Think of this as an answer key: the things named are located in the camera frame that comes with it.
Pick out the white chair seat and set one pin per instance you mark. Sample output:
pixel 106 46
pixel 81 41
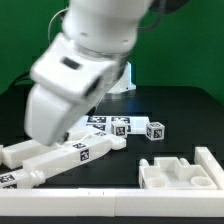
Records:
pixel 171 173

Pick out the white marker base plate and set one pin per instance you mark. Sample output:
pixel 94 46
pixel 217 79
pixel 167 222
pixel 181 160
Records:
pixel 135 124

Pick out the white L-shaped wall fence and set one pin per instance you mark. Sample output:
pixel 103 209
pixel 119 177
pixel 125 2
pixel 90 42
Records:
pixel 121 202

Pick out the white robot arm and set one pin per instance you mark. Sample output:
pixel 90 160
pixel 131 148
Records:
pixel 108 29

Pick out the white marker cube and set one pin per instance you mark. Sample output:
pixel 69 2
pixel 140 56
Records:
pixel 119 128
pixel 155 131

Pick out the white chair back frame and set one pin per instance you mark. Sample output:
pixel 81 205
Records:
pixel 84 145

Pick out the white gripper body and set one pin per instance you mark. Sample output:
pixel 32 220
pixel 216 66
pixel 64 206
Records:
pixel 55 103

